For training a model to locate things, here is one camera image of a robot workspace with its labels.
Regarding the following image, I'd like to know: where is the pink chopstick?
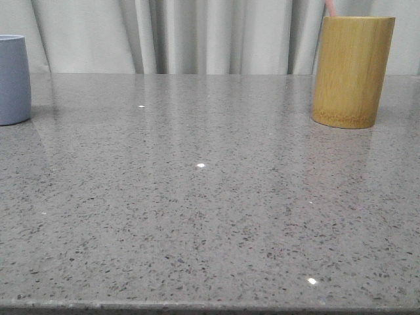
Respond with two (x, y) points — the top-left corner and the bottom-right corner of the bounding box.
(325, 0), (337, 17)

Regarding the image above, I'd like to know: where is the blue plastic cup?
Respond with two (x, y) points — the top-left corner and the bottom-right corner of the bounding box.
(1, 35), (32, 126)

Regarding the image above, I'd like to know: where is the bamboo wooden cup holder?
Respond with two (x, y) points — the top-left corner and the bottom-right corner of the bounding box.
(312, 16), (395, 129)

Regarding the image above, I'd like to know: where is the white grey curtain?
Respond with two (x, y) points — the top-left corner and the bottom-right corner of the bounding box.
(0, 0), (420, 76)

